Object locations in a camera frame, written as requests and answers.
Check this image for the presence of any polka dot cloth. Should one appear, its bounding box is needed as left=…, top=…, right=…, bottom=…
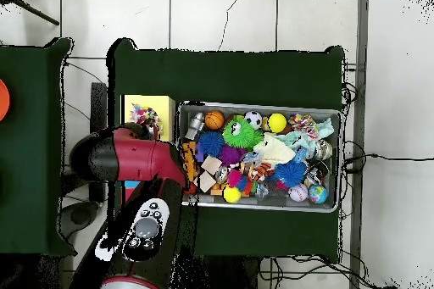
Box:
left=130, top=103, right=164, bottom=134

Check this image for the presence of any wooden box with three holes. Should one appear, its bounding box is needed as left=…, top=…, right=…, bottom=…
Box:
left=120, top=94, right=176, bottom=203

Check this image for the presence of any shallow mesh bin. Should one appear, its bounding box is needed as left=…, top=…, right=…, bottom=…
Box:
left=175, top=100, right=342, bottom=214

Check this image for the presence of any blue spiky ball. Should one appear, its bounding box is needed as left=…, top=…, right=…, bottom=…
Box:
left=273, top=159, right=308, bottom=188
left=197, top=131, right=225, bottom=158

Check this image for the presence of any small orange basketball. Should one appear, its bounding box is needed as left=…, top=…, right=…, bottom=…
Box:
left=203, top=110, right=225, bottom=131

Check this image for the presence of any green spiky puffer toy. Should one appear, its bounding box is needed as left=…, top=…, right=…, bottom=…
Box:
left=221, top=114, right=264, bottom=149

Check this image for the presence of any orange building block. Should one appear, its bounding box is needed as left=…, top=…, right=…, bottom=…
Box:
left=181, top=141, right=198, bottom=181

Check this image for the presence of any small soccer ball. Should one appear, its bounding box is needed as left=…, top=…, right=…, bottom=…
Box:
left=243, top=110, right=264, bottom=131

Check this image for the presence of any cream waffle cloth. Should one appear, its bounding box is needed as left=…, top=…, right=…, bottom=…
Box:
left=253, top=132, right=297, bottom=168

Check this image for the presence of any plain yellow ball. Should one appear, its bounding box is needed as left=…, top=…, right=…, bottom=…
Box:
left=266, top=113, right=288, bottom=134

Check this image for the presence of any dark green table cloth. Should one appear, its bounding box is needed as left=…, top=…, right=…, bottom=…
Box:
left=0, top=37, right=77, bottom=258
left=106, top=37, right=347, bottom=264

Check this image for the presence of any small globe ball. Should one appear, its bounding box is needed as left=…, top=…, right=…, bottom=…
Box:
left=307, top=184, right=329, bottom=205

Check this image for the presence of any orange disc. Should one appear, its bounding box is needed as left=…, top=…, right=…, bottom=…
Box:
left=0, top=79, right=11, bottom=122

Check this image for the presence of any black rod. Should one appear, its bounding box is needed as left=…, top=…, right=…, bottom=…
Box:
left=8, top=0, right=61, bottom=27

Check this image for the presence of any black cable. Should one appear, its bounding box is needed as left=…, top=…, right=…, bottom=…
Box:
left=340, top=139, right=434, bottom=175

